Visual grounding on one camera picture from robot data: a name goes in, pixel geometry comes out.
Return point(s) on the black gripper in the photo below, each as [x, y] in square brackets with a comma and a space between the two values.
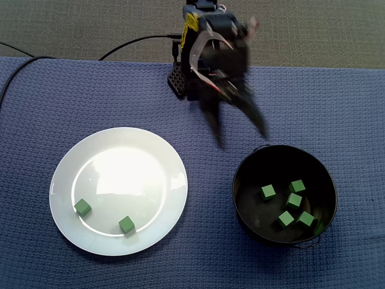
[226, 96]

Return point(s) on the blue woven table cloth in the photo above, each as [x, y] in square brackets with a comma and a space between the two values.
[210, 180]

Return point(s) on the white round plate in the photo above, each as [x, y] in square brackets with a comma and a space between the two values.
[120, 241]

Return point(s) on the black metal bucket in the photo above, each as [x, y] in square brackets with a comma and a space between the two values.
[325, 180]

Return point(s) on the green cube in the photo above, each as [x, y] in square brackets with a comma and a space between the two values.
[305, 218]
[297, 186]
[126, 224]
[285, 219]
[293, 200]
[267, 192]
[82, 207]

